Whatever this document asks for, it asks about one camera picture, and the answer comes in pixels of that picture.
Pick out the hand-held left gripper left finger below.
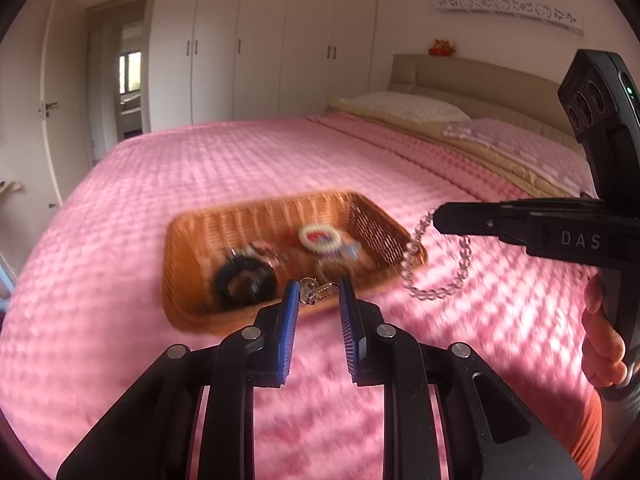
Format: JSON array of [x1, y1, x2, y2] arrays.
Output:
[[56, 280, 301, 480]]

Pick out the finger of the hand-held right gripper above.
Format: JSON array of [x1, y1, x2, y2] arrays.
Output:
[[433, 201, 532, 247]]

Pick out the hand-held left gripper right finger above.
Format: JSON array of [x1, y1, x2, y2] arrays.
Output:
[[338, 277, 589, 480]]

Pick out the small keys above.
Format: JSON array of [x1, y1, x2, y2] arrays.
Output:
[[298, 277, 341, 306]]

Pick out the black wrist watch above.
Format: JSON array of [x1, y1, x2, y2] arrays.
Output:
[[215, 254, 277, 309]]

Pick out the clear bead bracelet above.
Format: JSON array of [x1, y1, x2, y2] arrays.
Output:
[[399, 210, 474, 302]]

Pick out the woven wicker basket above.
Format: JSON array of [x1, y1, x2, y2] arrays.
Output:
[[163, 190, 429, 334]]

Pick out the person's right forearm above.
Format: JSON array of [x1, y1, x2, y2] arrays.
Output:
[[564, 389, 602, 480]]

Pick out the person's right hand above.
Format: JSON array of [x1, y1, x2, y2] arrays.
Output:
[[581, 275, 636, 388]]

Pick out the beige quilt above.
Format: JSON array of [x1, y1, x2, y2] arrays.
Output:
[[327, 99, 572, 197]]

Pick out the pink patterned pillow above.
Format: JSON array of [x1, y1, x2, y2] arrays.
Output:
[[442, 118, 599, 197]]

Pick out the cream patterned pillow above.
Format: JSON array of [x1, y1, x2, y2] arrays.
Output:
[[328, 91, 472, 124]]

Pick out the beige padded headboard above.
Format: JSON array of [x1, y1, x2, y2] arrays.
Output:
[[389, 53, 594, 147]]

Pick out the pink fleece blanket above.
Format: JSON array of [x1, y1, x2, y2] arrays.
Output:
[[0, 112, 601, 480]]

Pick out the white wardrobe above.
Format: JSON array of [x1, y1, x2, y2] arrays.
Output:
[[149, 0, 380, 134]]

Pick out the window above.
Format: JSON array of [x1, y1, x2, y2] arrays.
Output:
[[118, 51, 141, 94]]

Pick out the white door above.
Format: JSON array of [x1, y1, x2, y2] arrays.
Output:
[[41, 0, 66, 209]]

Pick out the white carved wall shelf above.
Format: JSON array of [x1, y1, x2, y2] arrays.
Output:
[[435, 0, 585, 37]]

